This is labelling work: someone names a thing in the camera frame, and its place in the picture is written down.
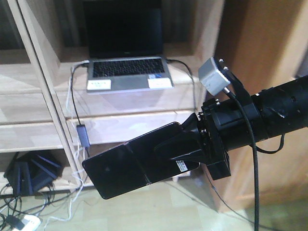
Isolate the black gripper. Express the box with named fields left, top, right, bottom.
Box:
left=154, top=98, right=252, bottom=180

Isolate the black foldable smartphone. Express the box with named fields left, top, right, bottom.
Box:
left=82, top=122, right=200, bottom=199

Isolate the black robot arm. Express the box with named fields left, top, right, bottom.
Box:
left=154, top=77, right=308, bottom=180

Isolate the wooden shelf desk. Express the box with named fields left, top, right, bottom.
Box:
left=0, top=0, right=308, bottom=214

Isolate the grey usb adapter dongle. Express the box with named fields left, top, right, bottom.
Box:
left=77, top=125, right=90, bottom=148

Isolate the grey open laptop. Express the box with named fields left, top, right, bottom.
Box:
left=83, top=0, right=173, bottom=92

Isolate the black folded stand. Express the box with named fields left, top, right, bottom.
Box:
left=4, top=150, right=64, bottom=197

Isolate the white power strip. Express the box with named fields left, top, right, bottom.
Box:
left=13, top=215, right=41, bottom=231

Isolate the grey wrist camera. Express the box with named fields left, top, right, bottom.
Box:
left=198, top=57, right=231, bottom=96

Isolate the black camera cable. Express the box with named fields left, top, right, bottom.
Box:
left=223, top=86, right=286, bottom=231

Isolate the black laptop cable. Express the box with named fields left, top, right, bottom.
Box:
left=71, top=63, right=84, bottom=127

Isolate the white laptop cable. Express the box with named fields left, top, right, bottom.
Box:
left=43, top=61, right=90, bottom=228

